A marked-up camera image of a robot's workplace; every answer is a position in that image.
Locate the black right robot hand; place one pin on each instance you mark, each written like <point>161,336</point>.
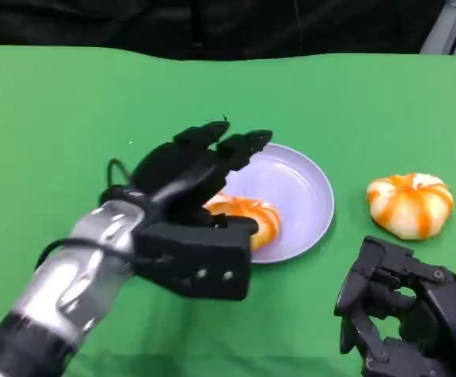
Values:
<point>443,306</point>

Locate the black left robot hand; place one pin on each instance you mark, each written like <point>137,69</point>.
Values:
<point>176,173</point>

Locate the orange and white bread roll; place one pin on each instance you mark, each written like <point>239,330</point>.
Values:
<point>410,208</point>
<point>255,212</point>

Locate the lilac plate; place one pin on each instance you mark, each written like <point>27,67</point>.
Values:
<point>294,196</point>

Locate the green cloth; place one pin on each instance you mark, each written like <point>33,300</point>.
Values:
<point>55,118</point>

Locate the black backdrop curtain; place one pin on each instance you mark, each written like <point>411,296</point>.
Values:
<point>212,27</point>

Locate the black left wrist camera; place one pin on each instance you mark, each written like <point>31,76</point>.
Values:
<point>200,259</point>

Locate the grey metal frame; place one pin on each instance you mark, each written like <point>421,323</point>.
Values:
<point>453,29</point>

